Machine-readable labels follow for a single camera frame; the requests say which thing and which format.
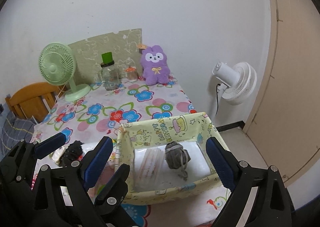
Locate black plastic bag roll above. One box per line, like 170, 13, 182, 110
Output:
59, 140, 83, 167

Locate grey socks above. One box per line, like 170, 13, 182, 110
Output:
165, 141, 191, 181

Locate grey plaid cushion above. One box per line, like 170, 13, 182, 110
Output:
0, 112, 36, 160

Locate clear plastic packet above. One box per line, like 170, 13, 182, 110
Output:
133, 147, 165, 191

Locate orange wooden chair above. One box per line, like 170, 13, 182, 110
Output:
5, 82, 67, 122

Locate beige wooden door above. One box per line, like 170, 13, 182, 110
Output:
244, 0, 319, 186

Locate floral tablecloth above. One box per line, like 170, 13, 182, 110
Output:
32, 77, 230, 226

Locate yellow patterned storage box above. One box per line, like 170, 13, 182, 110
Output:
115, 112, 227, 205

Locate green desk fan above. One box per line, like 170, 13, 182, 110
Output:
38, 43, 91, 102

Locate white standing fan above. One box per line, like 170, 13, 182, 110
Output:
212, 61, 257, 116

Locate glass jar green lid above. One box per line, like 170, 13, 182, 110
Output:
100, 52, 120, 91

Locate small cotton swab jar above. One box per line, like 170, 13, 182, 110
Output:
125, 66, 138, 82

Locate green patterned board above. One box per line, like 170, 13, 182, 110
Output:
69, 28, 142, 85

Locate purple plush bunny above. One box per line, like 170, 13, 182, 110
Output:
140, 45, 170, 86

